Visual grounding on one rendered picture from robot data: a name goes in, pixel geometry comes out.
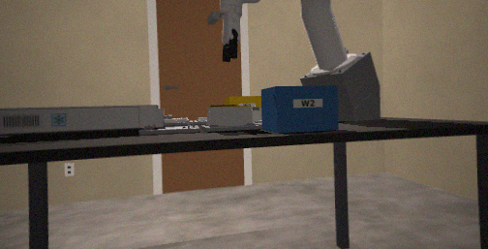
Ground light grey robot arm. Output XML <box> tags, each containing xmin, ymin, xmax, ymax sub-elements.
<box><xmin>207</xmin><ymin>0</ymin><xmax>357</xmax><ymax>76</ymax></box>

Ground yellow open bin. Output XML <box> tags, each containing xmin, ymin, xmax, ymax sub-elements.
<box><xmin>225</xmin><ymin>96</ymin><xmax>261</xmax><ymax>107</ymax></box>

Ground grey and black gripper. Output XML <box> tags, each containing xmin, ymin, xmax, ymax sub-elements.
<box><xmin>221</xmin><ymin>14</ymin><xmax>241</xmax><ymax>62</ymax></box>

